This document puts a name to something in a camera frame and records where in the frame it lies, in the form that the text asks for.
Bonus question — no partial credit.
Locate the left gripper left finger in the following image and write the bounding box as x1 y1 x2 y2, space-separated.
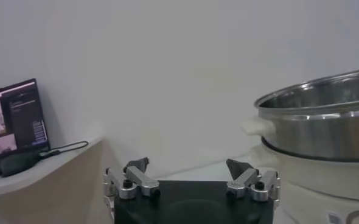
102 156 161 211

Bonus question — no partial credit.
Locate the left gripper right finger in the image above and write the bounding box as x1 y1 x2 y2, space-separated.
226 158 282 209

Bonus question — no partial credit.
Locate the stainless steel steamer pot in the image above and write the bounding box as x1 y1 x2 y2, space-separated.
241 67 359 163

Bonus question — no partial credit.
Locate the cream electric cooker base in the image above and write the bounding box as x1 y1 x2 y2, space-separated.
248 142 359 224

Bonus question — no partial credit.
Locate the white side desk with mouse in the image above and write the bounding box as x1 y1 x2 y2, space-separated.
0 136 121 224

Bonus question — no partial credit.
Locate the black computer mouse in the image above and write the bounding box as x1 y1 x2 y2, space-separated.
0 151 42 178

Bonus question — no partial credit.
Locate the black laptop with dark screen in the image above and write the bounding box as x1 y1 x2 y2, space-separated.
0 78 51 181

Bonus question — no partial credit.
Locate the black cable with usb dongle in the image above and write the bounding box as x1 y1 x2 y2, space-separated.
38 140 90 159

